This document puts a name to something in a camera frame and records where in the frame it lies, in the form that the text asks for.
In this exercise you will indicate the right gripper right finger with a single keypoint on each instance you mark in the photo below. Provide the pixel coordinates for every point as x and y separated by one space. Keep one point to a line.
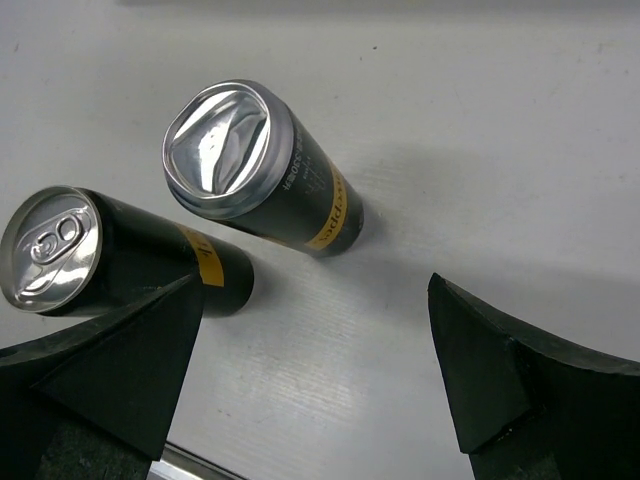
527 404

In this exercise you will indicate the aluminium front rail frame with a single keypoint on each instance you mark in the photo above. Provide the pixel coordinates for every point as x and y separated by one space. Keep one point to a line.
177 463

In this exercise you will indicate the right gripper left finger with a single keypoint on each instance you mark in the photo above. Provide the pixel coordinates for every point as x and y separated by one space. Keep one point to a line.
96 400

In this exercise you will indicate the black yellow can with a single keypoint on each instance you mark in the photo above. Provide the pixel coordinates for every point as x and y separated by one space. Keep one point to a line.
237 155
70 251

